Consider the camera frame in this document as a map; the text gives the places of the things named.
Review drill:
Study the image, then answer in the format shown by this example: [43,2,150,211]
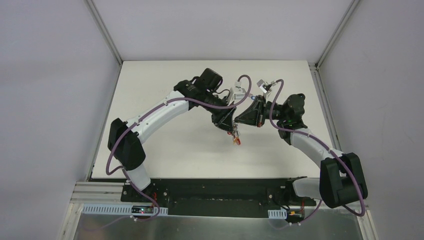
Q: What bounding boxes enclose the grey red keyring holder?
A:
[227,123,241,146]

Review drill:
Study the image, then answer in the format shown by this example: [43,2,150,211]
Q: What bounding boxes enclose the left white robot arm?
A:
[107,68,236,203]

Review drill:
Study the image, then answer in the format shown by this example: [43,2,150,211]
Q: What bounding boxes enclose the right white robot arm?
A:
[235,93,368,216]

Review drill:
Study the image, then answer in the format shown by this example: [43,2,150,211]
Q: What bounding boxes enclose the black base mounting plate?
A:
[120,178,316,218]

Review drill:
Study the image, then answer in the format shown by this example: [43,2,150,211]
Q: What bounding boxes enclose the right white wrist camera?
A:
[256,79,276,99]

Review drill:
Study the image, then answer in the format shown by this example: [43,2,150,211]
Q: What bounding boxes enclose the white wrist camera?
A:
[256,79,276,99]
[227,81,249,106]

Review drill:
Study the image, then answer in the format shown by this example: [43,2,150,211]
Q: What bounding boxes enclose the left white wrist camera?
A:
[227,81,249,106]

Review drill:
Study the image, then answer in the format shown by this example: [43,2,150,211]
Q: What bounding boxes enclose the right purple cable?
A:
[268,79,367,218]

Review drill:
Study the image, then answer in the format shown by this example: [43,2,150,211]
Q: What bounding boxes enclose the purple cable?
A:
[105,74,253,223]
[268,79,367,218]

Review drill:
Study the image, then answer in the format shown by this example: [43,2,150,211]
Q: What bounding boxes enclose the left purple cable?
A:
[105,74,253,223]

